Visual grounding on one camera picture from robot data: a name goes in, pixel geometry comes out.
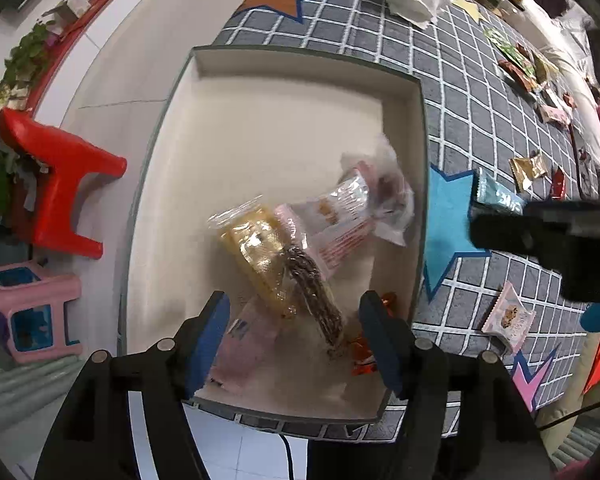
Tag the pink cookie packet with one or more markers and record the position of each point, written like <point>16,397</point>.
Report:
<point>510,317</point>

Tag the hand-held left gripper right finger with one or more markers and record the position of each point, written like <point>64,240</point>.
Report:
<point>382,347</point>

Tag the clear packet with red snack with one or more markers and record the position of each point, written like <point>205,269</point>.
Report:
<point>390,195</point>

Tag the red plastic stool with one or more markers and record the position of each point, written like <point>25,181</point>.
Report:
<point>55,180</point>

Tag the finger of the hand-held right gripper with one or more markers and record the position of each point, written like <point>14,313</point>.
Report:
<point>500,234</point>

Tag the grey checked star mat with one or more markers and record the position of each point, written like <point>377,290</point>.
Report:
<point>450,120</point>

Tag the yellow cake packet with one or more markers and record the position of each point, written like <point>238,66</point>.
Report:
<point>257,250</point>

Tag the orange candy wrapper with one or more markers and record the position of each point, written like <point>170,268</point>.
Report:
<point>362,355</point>

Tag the green snack packet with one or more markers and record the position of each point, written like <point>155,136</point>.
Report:
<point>500,40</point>

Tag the brown red snack packet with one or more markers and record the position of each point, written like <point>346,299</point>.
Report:
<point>515,75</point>

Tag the teal snack packet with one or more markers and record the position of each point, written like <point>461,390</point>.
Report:
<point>500,195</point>

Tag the small red snack packet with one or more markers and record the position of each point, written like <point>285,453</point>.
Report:
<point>557,184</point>

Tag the brown chocolate bar packet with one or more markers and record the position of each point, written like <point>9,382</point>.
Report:
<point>315,295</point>

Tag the pale pink snack packet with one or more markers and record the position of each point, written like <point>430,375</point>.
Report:
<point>245,352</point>

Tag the small pink snack packet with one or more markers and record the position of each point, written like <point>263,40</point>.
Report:
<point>554,115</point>

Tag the green leafy plant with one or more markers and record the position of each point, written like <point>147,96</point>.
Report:
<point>27,57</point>

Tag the gold snack packet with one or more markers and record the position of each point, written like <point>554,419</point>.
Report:
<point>527,172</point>

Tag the pink plastic stool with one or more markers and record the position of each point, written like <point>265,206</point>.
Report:
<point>30,310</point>

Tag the white red-print snack packet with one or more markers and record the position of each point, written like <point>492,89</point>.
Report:
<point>337,220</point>

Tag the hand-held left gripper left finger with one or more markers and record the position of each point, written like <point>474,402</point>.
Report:
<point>207,347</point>

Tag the cream cardboard box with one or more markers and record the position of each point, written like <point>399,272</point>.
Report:
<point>280,150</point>

